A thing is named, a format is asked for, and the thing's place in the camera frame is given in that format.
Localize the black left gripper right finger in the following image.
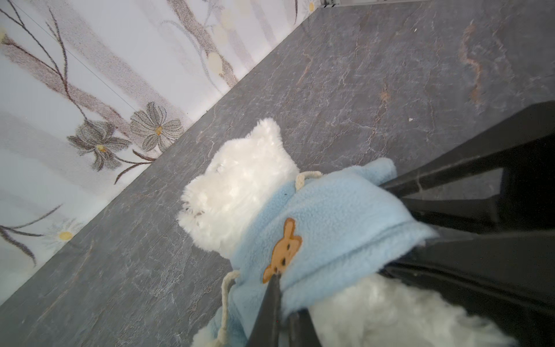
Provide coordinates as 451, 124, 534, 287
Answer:
288, 309, 322, 347

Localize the white plush teddy bear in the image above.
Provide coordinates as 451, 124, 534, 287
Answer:
177, 119, 517, 346

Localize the light blue fleece hoodie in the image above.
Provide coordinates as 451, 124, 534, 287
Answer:
195, 158, 435, 346

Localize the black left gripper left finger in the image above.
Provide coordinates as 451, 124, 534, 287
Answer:
247, 275, 282, 347

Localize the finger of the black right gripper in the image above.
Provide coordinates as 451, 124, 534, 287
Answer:
380, 230, 554, 346
381, 101, 554, 230

